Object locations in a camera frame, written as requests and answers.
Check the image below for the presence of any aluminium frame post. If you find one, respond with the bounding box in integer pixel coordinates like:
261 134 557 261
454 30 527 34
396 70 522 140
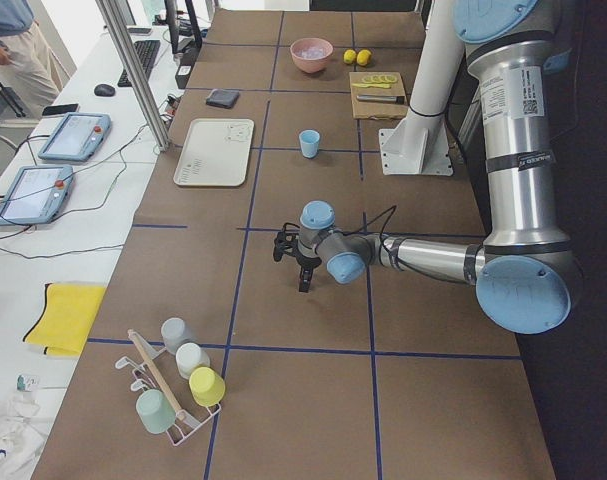
96 0 169 152

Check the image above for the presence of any black computer mouse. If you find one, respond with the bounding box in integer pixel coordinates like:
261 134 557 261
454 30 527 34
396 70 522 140
93 84 116 97

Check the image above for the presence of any black power adapter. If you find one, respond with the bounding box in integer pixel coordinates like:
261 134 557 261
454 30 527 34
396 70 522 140
175 65 193 89

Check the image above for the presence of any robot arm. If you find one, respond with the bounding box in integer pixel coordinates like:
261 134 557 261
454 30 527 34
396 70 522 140
273 1 582 334

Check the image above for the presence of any blue teach pendant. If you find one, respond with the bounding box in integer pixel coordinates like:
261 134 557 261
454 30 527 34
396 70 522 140
0 165 74 226
38 113 112 162

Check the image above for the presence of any yellow plastic knife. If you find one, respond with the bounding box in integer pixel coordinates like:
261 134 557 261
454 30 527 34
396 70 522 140
351 83 392 90

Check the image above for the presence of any light blue plastic cup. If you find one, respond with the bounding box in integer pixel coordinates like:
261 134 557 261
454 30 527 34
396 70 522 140
299 129 321 159

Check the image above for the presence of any yellow cloth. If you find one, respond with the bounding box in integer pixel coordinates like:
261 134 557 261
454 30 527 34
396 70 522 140
23 283 106 357

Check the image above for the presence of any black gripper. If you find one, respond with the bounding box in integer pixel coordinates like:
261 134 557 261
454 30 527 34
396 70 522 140
295 248 322 292

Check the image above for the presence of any yellow cup on rack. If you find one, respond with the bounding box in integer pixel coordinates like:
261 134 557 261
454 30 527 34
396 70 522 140
189 366 226 407

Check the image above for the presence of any black keyboard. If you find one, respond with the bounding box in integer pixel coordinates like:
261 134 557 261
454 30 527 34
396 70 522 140
117 40 160 87

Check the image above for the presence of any steel muddler black tip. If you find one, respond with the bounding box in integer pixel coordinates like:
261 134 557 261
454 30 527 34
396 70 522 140
356 94 405 105

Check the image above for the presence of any grey cup on rack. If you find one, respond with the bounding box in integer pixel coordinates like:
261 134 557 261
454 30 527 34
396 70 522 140
161 317 197 355

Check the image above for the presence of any clear ice cubes pile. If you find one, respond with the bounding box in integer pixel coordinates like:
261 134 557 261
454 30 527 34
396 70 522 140
294 44 327 60

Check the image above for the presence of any cream bear serving tray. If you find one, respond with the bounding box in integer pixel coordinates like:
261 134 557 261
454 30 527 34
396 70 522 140
173 118 254 187

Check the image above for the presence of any white crumpled cloth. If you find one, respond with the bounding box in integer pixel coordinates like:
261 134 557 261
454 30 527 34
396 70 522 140
0 392 46 479

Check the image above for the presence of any bamboo cutting board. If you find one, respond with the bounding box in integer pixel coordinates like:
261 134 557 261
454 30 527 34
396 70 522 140
349 71 408 119

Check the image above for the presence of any white cup on rack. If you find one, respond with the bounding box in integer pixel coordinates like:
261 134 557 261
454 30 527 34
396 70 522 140
175 342 210 380

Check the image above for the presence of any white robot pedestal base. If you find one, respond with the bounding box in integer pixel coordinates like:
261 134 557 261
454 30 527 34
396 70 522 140
379 0 464 176

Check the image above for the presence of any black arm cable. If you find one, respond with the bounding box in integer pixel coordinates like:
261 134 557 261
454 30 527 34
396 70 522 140
340 203 477 286

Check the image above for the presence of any white wire cup rack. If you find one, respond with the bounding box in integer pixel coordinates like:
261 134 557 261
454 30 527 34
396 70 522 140
114 346 222 446

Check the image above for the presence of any green cup on rack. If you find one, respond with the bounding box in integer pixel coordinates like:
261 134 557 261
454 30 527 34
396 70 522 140
135 389 176 434

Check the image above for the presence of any whole yellow lemon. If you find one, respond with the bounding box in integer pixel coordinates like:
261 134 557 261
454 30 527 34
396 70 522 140
356 49 372 67
343 49 357 65

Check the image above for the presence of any wooden rack handle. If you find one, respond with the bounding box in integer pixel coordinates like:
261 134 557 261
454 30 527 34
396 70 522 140
128 329 186 421

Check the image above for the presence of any pink bowl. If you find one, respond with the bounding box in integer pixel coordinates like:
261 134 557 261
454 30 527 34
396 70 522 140
290 38 334 74

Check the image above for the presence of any grey folded cloth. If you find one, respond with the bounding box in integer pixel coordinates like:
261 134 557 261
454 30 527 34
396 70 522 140
205 89 240 109

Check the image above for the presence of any person in blue sweater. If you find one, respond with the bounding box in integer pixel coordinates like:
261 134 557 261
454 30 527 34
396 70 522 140
0 0 63 119

